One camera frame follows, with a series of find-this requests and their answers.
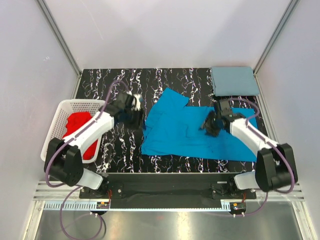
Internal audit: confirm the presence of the folded light blue t-shirt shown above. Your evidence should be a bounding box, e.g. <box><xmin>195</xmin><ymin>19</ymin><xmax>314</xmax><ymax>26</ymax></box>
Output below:
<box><xmin>211</xmin><ymin>66</ymin><xmax>260</xmax><ymax>97</ymax></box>

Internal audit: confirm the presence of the white toothed cable duct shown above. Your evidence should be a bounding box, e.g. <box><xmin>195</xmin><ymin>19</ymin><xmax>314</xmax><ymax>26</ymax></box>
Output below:
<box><xmin>43</xmin><ymin>201</ymin><xmax>110</xmax><ymax>211</ymax></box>

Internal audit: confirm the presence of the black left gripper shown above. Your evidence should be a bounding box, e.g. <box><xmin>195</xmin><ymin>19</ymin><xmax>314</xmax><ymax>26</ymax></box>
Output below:
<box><xmin>123</xmin><ymin>107</ymin><xmax>146</xmax><ymax>131</ymax></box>

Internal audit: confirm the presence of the left aluminium frame post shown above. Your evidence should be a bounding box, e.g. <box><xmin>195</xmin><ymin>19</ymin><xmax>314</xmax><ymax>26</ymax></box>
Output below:
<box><xmin>35</xmin><ymin>0</ymin><xmax>82</xmax><ymax>77</ymax></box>

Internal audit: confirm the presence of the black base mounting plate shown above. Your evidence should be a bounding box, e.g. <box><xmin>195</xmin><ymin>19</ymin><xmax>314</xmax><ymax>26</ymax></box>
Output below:
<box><xmin>84</xmin><ymin>173</ymin><xmax>250</xmax><ymax>199</ymax></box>

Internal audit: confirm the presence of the white plastic laundry basket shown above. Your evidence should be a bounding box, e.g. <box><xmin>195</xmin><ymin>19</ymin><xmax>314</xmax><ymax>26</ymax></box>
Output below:
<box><xmin>40</xmin><ymin>99</ymin><xmax>105</xmax><ymax>162</ymax></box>

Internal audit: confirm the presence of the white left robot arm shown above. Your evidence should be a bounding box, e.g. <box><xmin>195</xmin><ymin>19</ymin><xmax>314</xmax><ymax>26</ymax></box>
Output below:
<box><xmin>44</xmin><ymin>92</ymin><xmax>145</xmax><ymax>198</ymax></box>

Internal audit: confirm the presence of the aluminium frame post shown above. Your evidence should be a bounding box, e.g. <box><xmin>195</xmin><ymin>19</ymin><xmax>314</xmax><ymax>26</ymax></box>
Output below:
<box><xmin>35</xmin><ymin>0</ymin><xmax>82</xmax><ymax>77</ymax></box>
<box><xmin>253</xmin><ymin>0</ymin><xmax>300</xmax><ymax>76</ymax></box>

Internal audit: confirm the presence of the red t-shirt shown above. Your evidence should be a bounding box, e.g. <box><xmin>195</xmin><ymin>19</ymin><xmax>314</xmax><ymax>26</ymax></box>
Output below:
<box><xmin>62</xmin><ymin>111</ymin><xmax>98</xmax><ymax>164</ymax></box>

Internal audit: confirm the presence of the bright blue t-shirt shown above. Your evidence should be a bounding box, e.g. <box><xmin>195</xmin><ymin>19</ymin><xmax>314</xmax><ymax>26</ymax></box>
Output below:
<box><xmin>141</xmin><ymin>88</ymin><xmax>257</xmax><ymax>163</ymax></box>

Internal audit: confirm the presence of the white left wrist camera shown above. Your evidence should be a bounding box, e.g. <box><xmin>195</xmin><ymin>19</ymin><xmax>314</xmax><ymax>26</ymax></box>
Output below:
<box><xmin>131</xmin><ymin>94</ymin><xmax>143</xmax><ymax>111</ymax></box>

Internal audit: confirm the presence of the aluminium front rail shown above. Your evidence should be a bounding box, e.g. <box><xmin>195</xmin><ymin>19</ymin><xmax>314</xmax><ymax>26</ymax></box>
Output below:
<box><xmin>33</xmin><ymin>181</ymin><xmax>304</xmax><ymax>215</ymax></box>

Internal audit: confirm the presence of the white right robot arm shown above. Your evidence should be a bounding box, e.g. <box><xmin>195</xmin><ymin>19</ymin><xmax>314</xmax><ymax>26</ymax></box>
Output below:
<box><xmin>201</xmin><ymin>99</ymin><xmax>298</xmax><ymax>199</ymax></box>

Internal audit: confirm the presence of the right aluminium frame post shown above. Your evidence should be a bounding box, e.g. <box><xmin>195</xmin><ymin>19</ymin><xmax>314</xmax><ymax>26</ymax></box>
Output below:
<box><xmin>253</xmin><ymin>0</ymin><xmax>300</xmax><ymax>76</ymax></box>

